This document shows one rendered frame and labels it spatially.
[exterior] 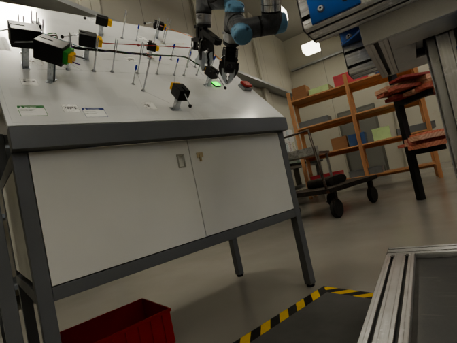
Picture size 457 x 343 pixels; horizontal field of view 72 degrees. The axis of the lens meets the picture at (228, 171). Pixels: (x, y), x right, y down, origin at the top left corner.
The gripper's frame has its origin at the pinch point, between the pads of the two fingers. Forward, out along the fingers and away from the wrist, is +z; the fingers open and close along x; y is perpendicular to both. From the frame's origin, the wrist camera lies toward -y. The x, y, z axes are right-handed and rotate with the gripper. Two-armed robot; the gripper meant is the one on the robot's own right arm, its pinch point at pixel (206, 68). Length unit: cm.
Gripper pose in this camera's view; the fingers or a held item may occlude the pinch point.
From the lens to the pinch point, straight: 165.4
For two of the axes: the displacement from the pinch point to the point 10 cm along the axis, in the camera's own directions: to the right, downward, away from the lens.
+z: -0.3, 9.4, 3.3
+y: -7.4, -2.4, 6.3
